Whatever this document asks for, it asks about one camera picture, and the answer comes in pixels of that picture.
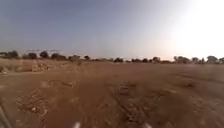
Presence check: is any brown dirt ground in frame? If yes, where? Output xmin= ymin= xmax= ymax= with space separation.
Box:
xmin=0 ymin=61 xmax=224 ymax=128

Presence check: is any row of trees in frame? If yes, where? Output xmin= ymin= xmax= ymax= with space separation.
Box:
xmin=0 ymin=50 xmax=224 ymax=65

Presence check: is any robot's own part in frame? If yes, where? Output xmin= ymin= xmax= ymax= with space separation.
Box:
xmin=143 ymin=122 xmax=153 ymax=128
xmin=72 ymin=121 xmax=82 ymax=128

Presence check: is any dry pale grass patch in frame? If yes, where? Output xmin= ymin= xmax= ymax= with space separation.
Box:
xmin=0 ymin=58 xmax=83 ymax=75

